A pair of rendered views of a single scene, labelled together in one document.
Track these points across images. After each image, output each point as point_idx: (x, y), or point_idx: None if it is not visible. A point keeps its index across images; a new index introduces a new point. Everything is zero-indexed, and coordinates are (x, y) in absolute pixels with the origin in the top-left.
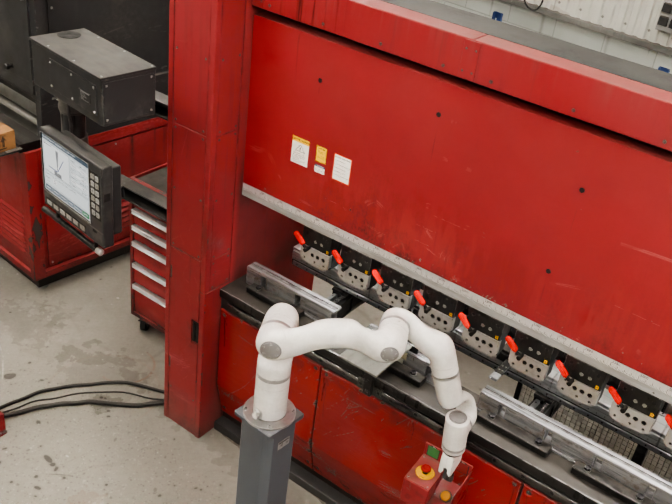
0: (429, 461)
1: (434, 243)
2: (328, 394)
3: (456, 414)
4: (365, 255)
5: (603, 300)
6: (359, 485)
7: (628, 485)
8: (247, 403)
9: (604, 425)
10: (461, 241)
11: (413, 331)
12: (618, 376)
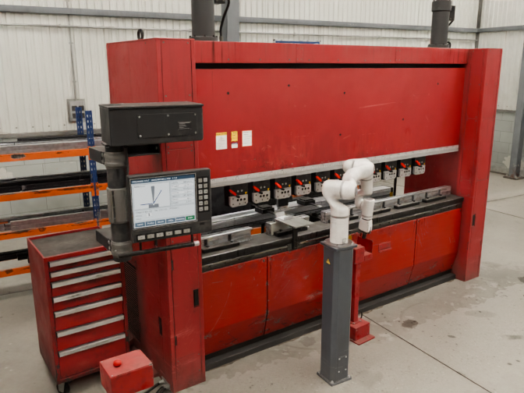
0: None
1: (296, 150)
2: (273, 270)
3: (367, 198)
4: (266, 179)
5: (358, 135)
6: (294, 312)
7: (377, 208)
8: (332, 245)
9: None
10: (307, 142)
11: None
12: None
